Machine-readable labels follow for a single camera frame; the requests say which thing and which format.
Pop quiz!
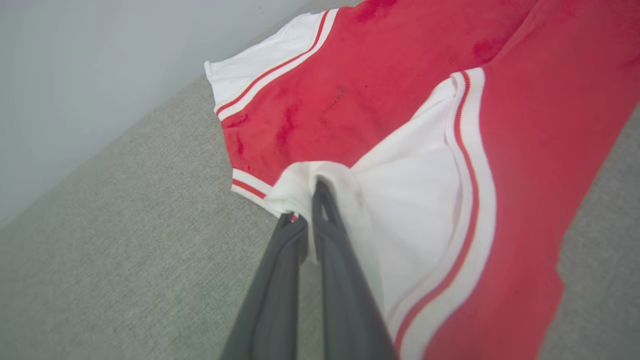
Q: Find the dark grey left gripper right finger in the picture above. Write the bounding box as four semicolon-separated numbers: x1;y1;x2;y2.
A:
311;179;399;360

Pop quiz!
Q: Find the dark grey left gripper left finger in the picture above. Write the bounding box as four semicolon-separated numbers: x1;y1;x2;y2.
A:
220;212;309;360

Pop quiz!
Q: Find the red white basketball jersey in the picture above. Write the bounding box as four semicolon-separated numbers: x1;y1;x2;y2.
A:
204;0;640;360

